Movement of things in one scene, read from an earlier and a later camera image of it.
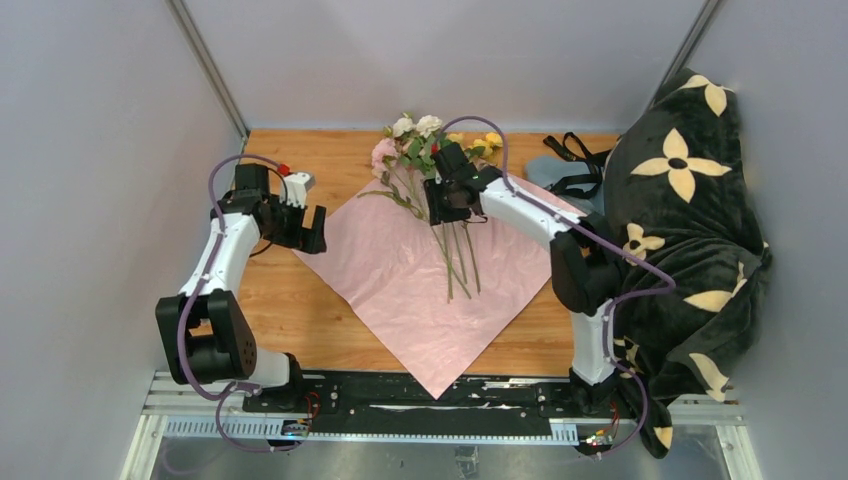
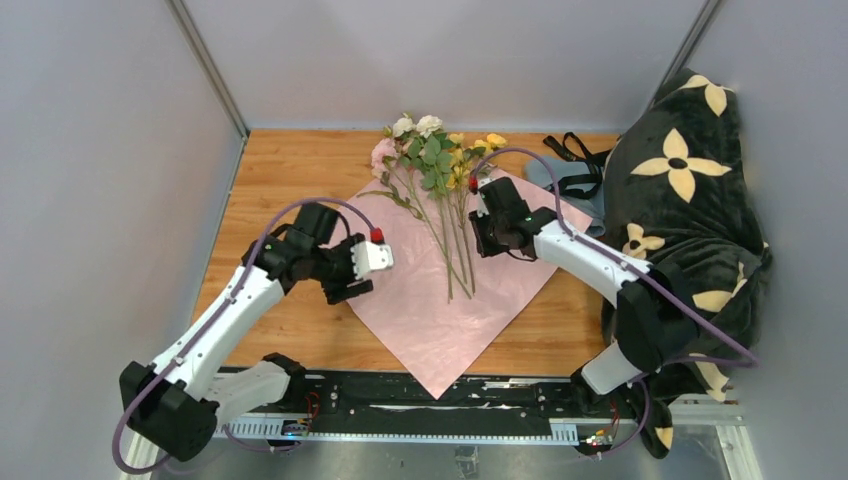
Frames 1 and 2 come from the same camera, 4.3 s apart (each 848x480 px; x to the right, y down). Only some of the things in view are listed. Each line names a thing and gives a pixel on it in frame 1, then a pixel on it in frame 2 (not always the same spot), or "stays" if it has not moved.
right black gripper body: [443, 203] to [488, 233]
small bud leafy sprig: [394, 193] stays
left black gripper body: [288, 221] to [334, 268]
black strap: [597, 159] stays
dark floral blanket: [680, 226] stays
